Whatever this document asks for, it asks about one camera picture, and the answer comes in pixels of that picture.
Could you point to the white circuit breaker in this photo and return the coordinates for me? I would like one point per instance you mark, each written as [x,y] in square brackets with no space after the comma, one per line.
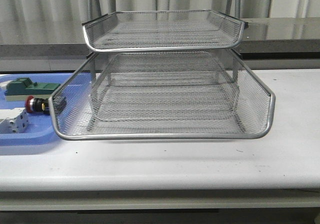
[13,120]

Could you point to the red emergency stop button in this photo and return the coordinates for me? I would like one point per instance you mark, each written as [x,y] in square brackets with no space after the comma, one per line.
[40,105]

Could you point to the blue plastic tray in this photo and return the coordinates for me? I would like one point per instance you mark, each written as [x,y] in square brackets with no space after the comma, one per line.
[37,131]

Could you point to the grey background counter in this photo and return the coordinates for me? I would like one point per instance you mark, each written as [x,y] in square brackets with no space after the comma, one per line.
[265,38]

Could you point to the grey metal rack frame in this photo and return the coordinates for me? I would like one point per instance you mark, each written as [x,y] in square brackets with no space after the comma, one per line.
[160,71]

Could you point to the silver mesh tray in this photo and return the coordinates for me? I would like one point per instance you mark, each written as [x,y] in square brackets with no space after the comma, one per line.
[252,118]
[165,103]
[133,31]

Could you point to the green electrical switch block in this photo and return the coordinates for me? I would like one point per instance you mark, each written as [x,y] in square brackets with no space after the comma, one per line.
[21,88]

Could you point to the silver mesh bottom tray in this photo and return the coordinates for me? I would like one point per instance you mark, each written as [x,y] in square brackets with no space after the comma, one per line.
[165,103]

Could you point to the silver mesh top tray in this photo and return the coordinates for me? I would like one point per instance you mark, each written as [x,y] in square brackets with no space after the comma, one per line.
[133,31]

